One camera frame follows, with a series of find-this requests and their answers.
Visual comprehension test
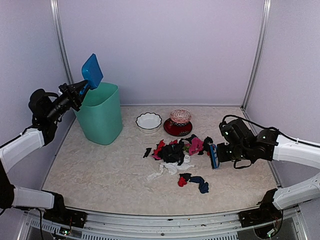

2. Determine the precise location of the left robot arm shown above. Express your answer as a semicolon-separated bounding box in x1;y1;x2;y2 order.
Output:
0;80;90;223

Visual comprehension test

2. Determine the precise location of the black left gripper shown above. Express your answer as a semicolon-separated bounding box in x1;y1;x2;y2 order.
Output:
45;79;90;121

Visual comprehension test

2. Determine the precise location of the blue plastic dustpan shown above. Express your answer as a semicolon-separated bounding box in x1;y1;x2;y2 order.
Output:
80;53;104;96

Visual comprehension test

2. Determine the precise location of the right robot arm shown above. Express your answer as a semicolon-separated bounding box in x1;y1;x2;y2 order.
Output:
217;115;320;222

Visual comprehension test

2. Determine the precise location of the blue hand brush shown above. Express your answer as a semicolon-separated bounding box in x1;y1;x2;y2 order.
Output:
209;144;220;169

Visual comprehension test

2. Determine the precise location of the white scalloped bowl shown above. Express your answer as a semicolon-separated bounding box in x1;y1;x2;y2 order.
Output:
135;112;162;134

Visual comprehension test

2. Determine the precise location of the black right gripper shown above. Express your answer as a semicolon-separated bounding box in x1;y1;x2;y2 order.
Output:
217;142;252;162

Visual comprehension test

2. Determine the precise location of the pink patterned inverted bowl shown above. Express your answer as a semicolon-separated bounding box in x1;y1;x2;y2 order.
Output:
169;109;192;124

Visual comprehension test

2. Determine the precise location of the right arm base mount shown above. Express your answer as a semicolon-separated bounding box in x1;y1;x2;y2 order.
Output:
238;188;283;228

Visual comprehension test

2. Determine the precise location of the teal plastic waste bin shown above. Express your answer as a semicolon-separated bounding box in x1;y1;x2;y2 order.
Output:
75;82;123;146

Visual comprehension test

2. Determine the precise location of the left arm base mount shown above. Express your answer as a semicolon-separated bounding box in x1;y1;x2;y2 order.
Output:
43;190;87;229

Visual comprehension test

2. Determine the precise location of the red paper scrap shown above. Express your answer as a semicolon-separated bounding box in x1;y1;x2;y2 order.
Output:
177;176;188;187

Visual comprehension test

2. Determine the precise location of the red patterned bowl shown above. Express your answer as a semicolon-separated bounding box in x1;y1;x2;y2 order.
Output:
163;118;193;137

